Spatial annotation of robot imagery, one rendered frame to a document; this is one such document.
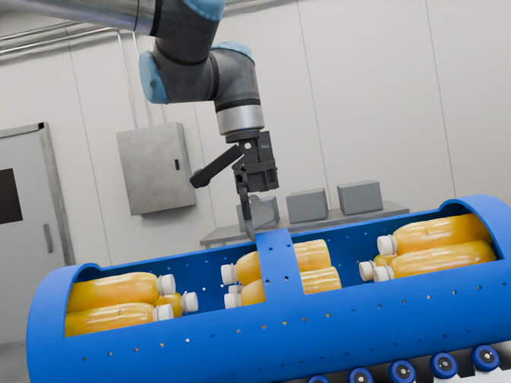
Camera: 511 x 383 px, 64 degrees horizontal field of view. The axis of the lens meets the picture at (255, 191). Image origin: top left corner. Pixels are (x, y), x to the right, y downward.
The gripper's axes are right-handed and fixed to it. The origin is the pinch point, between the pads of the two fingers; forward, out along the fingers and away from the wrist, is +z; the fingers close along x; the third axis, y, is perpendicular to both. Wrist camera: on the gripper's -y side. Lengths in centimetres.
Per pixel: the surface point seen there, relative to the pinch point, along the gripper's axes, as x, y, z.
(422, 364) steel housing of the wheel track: -2.2, 29.1, 30.4
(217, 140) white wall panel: 326, -21, -49
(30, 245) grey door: 347, -231, 23
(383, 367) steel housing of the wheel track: -0.8, 21.9, 30.4
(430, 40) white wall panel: 300, 189, -104
